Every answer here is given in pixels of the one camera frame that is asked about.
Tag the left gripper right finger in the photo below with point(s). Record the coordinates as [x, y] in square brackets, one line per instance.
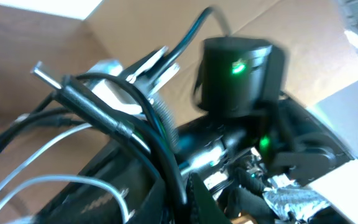
[202, 208]

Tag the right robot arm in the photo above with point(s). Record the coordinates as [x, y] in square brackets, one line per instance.
[256, 151]

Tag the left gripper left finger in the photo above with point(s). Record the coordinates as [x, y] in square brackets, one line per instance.
[138, 197]

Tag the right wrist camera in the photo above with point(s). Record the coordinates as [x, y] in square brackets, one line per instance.
[136, 75]

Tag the cardboard wall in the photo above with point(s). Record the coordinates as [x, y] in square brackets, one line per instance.
[52, 124]

